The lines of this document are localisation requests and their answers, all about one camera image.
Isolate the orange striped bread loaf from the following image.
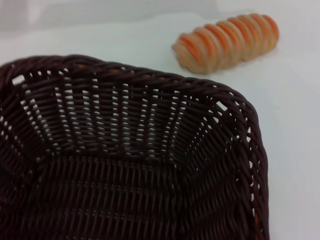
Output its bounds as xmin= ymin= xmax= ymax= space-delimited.
xmin=171 ymin=12 xmax=280 ymax=75

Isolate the dark brown woven basket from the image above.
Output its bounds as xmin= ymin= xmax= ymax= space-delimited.
xmin=0 ymin=54 xmax=271 ymax=240

